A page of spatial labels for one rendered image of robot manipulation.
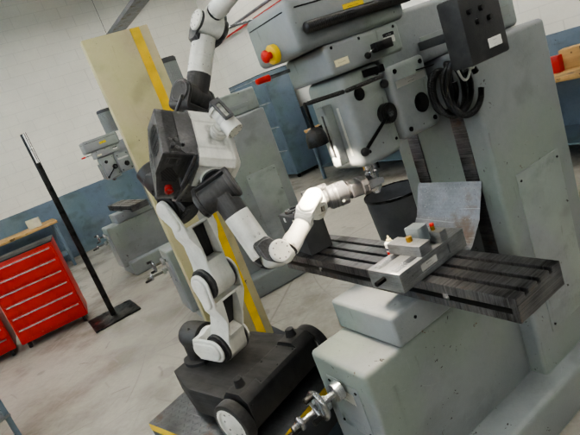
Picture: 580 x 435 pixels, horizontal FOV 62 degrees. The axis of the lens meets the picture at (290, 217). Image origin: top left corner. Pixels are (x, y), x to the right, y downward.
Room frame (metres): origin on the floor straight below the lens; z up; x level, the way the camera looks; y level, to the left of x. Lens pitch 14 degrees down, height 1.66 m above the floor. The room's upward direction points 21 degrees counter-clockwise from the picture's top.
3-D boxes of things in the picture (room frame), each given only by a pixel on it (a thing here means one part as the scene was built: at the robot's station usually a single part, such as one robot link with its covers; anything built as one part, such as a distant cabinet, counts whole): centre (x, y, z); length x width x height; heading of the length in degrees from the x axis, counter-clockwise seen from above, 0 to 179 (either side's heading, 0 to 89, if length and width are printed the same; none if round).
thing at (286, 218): (2.20, -0.05, 1.01); 0.22 x 0.12 x 0.20; 22
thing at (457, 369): (1.70, -0.31, 0.41); 0.81 x 0.32 x 0.60; 119
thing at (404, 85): (1.80, -0.51, 1.47); 0.24 x 0.19 x 0.26; 29
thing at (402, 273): (1.58, -0.37, 0.97); 0.35 x 0.15 x 0.11; 121
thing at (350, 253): (1.77, -0.30, 0.87); 1.24 x 0.23 x 0.08; 29
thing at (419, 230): (1.59, -0.40, 1.03); 0.06 x 0.05 x 0.06; 31
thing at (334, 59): (1.73, -0.37, 1.68); 0.34 x 0.24 x 0.10; 119
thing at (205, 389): (2.06, 0.48, 0.59); 0.64 x 0.52 x 0.33; 45
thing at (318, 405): (1.47, 0.11, 0.61); 0.16 x 0.12 x 0.12; 119
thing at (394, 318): (1.71, -0.33, 0.77); 0.50 x 0.35 x 0.12; 119
